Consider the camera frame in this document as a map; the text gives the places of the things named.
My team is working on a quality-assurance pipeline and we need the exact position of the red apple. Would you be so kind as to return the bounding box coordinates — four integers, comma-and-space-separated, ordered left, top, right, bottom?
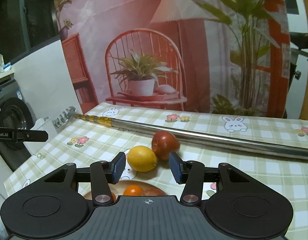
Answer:
151, 131, 180, 161

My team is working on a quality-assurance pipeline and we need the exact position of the beige round plate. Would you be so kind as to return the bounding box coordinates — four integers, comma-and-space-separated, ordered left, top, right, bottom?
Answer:
79, 180, 169, 200

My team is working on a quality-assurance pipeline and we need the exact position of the grey washing machine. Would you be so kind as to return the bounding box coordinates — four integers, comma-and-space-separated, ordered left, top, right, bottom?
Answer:
0, 77, 34, 171

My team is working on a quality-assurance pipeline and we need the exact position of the small orange tangerine by lemon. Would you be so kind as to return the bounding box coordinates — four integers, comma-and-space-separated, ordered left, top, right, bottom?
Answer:
123, 185, 144, 196

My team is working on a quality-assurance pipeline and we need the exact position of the large yellow lemon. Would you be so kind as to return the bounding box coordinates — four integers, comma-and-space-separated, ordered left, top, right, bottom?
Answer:
126, 146, 158, 172

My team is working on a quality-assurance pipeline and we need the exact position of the telescopic metal pole with rake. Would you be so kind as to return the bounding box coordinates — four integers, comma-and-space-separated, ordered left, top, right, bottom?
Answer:
52, 106, 308, 161

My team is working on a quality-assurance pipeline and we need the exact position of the printed room backdrop poster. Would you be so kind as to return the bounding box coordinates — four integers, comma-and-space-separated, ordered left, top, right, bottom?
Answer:
54, 0, 290, 118

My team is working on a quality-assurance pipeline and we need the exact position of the black exercise bike seat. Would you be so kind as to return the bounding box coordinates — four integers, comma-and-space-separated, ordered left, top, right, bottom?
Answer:
290, 32, 308, 83

